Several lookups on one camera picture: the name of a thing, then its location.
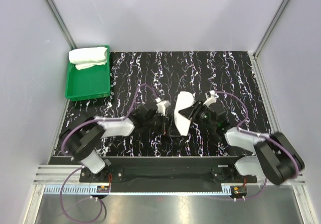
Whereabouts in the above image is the right connector board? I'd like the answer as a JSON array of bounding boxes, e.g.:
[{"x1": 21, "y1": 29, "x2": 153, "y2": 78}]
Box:
[{"x1": 232, "y1": 186, "x2": 247, "y2": 195}]

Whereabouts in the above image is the green plastic tray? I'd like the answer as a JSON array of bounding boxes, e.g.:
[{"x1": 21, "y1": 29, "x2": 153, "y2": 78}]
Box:
[{"x1": 65, "y1": 45, "x2": 111, "y2": 101}]

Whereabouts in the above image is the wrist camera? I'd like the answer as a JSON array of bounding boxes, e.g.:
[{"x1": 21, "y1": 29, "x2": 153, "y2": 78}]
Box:
[
  {"x1": 204, "y1": 90, "x2": 218, "y2": 107},
  {"x1": 155, "y1": 97, "x2": 171, "y2": 116}
]

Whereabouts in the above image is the connector board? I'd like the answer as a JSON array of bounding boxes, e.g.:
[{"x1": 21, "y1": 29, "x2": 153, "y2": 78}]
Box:
[
  {"x1": 97, "y1": 185, "x2": 110, "y2": 193},
  {"x1": 232, "y1": 186, "x2": 247, "y2": 195}
]

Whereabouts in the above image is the aluminium frame rail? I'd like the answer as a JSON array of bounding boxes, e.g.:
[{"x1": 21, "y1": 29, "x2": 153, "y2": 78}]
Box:
[{"x1": 36, "y1": 161, "x2": 305, "y2": 185}]

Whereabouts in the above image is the large white towel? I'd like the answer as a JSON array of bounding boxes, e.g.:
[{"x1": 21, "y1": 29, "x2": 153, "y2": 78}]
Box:
[{"x1": 68, "y1": 47, "x2": 108, "y2": 70}]

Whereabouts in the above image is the left connector board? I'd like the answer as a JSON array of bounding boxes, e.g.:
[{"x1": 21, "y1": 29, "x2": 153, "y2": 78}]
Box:
[{"x1": 97, "y1": 185, "x2": 110, "y2": 193}]

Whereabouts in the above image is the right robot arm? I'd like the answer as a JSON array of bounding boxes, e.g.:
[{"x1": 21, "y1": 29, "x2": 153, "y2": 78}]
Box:
[{"x1": 178, "y1": 101, "x2": 305, "y2": 185}]

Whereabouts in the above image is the small white towel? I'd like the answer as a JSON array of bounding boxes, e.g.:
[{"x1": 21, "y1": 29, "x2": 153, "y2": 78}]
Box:
[{"x1": 174, "y1": 91, "x2": 195, "y2": 136}]

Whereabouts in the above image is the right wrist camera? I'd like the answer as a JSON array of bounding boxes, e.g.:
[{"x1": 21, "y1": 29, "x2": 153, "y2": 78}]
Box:
[{"x1": 204, "y1": 90, "x2": 218, "y2": 107}]

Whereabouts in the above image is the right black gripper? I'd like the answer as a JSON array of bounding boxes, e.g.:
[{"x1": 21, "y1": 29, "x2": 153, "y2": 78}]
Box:
[{"x1": 179, "y1": 99, "x2": 217, "y2": 130}]

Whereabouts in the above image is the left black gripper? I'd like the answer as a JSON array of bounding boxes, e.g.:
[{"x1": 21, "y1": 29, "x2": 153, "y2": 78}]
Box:
[{"x1": 144, "y1": 113, "x2": 180, "y2": 137}]

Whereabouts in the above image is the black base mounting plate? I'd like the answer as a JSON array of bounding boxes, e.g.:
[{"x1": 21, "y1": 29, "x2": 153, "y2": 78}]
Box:
[{"x1": 80, "y1": 157, "x2": 257, "y2": 190}]

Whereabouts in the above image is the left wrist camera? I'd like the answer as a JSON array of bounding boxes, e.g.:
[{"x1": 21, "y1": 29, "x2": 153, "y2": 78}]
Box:
[{"x1": 155, "y1": 97, "x2": 171, "y2": 116}]

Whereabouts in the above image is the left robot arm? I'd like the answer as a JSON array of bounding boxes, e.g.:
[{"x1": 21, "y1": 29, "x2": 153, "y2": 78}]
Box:
[{"x1": 59, "y1": 104, "x2": 189, "y2": 182}]

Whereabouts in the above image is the grey slotted cable duct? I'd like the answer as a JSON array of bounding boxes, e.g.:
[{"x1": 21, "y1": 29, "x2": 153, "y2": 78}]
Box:
[{"x1": 44, "y1": 184, "x2": 231, "y2": 196}]

